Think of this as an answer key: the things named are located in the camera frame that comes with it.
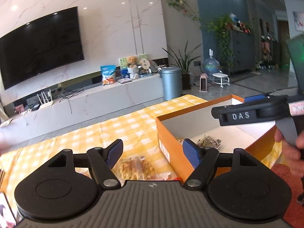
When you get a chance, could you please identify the clear nut snack pack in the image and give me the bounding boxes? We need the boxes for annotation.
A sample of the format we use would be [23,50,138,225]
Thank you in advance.
[114,156,176,185]

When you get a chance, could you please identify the person's right hand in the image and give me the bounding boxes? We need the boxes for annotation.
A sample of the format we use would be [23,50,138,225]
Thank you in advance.
[275,129,304,178]

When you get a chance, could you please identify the wrapped candies in box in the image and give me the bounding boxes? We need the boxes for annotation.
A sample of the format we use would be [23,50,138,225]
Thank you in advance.
[190,134,222,149]

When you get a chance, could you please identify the small white round stool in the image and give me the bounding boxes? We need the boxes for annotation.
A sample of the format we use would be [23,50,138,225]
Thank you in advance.
[212,73,230,88]

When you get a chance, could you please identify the orange cardboard box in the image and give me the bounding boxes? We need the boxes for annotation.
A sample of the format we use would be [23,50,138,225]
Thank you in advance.
[156,95,283,180]

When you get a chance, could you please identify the blue water jug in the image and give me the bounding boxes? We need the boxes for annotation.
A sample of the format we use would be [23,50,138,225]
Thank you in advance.
[203,49,220,80]

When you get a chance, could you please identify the pink small heater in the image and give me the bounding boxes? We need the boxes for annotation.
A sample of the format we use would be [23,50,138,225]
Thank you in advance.
[199,73,208,92]

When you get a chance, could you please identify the dark grey sideboard cabinet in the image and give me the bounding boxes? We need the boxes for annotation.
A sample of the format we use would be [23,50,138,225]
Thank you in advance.
[230,30,255,73]

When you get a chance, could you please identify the potted long-leaf plant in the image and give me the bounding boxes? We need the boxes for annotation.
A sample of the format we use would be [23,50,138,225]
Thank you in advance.
[162,40,202,90]

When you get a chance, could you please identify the white wifi router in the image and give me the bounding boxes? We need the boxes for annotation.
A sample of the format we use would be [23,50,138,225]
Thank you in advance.
[37,90,54,110]

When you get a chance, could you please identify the hanging ivy plant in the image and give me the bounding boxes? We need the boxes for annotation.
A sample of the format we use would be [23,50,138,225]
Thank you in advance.
[206,14,233,67]

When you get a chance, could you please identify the grey metal trash bin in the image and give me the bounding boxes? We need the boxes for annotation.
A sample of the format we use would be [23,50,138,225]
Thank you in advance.
[160,67,182,101]

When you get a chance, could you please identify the white marble TV console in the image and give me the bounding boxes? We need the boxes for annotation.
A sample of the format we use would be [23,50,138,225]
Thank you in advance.
[1,74,163,148]

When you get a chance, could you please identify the blue snack bag on console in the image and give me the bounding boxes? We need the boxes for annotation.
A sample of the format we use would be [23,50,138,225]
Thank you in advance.
[101,65,116,86]

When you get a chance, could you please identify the teddy bear in cup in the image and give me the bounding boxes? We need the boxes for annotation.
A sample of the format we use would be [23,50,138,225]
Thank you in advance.
[127,56,140,80]

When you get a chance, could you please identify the round paper fan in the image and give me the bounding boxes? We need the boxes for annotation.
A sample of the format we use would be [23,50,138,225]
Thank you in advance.
[139,58,151,75]

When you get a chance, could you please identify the black curved television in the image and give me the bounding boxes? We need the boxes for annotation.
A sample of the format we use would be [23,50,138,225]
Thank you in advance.
[1,7,84,89]

